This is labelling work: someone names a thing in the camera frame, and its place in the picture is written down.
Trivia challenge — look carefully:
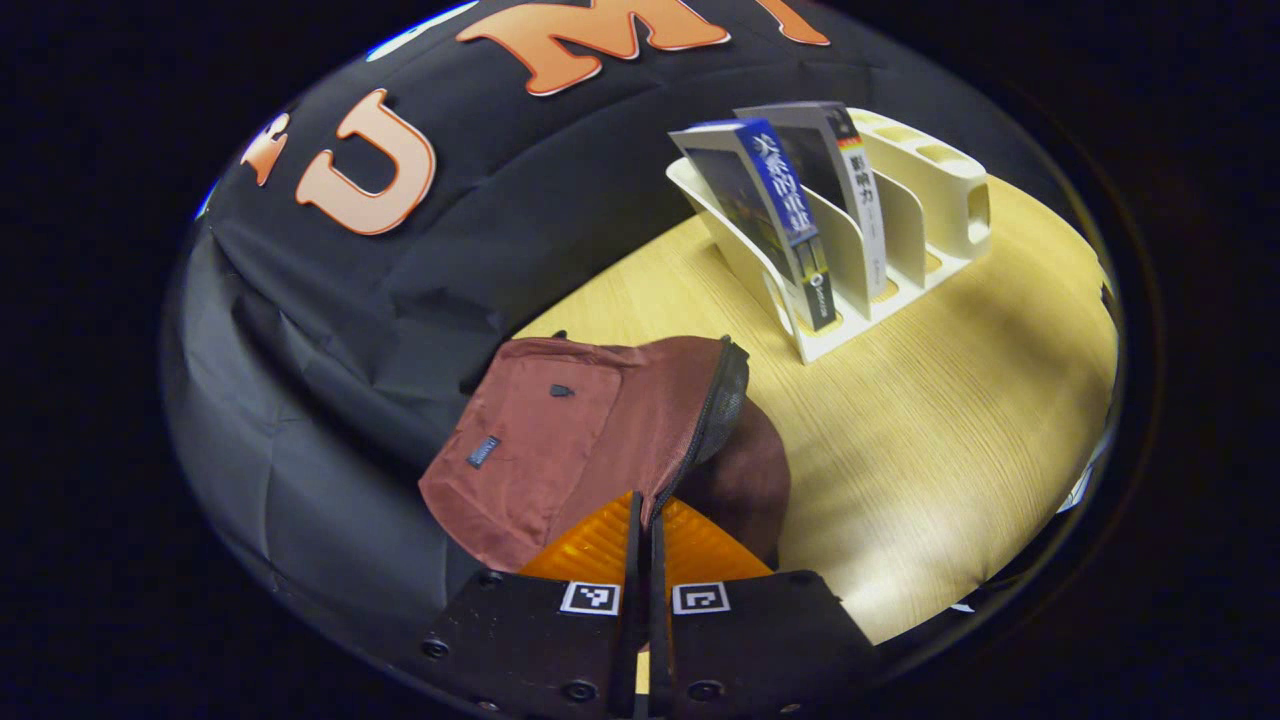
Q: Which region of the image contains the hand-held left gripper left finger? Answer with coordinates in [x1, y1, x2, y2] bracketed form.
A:
[420, 490, 646, 719]

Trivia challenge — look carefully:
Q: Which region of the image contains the maroon schoolbag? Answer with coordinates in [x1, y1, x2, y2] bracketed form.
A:
[418, 335, 793, 576]

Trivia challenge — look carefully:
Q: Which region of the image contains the blue spine book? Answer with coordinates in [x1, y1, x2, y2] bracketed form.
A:
[668, 118, 839, 333]

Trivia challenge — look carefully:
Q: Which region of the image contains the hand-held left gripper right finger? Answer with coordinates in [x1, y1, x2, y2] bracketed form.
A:
[648, 497, 881, 719]

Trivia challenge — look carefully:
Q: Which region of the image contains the black backdrop cloth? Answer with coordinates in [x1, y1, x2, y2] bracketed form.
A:
[160, 0, 1061, 661]

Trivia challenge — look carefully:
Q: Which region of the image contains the white plastic bookshelf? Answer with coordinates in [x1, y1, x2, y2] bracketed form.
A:
[666, 106, 993, 365]

